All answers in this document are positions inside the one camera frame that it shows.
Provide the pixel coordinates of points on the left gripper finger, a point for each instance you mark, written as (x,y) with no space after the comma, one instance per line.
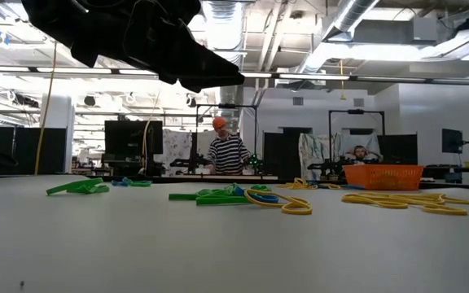
(177,57)
(86,55)

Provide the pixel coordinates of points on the blue rubber band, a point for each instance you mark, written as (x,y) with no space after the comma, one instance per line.
(116,183)
(352,187)
(265,198)

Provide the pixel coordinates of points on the yellow rubber band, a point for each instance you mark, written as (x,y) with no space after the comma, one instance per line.
(332,186)
(295,209)
(299,184)
(442,209)
(381,201)

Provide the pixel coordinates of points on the background black robot arm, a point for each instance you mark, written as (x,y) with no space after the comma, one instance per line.
(189,163)
(254,162)
(328,164)

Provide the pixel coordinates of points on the patterned white cloth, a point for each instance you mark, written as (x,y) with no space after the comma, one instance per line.
(177,146)
(314,150)

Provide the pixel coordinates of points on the large black monitor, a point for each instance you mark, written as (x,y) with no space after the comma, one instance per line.
(128,138)

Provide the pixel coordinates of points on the person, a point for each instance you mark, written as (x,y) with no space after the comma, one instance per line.
(228,152)
(360,154)

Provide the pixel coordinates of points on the black panel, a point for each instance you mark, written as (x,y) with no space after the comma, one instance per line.
(279,154)

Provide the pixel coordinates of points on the orange plastic basket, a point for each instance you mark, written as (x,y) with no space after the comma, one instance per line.
(381,177)

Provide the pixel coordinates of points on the dark background desk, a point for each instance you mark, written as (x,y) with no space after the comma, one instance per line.
(442,167)

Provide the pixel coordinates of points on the small black monitor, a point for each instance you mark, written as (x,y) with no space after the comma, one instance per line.
(452,140)

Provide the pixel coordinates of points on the silver ventilation duct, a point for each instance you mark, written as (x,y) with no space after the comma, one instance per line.
(352,16)
(224,24)

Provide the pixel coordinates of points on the black rig frame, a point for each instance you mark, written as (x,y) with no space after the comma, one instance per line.
(226,106)
(356,111)

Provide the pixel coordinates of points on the ceiling light strip rail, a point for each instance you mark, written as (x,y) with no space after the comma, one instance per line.
(320,76)

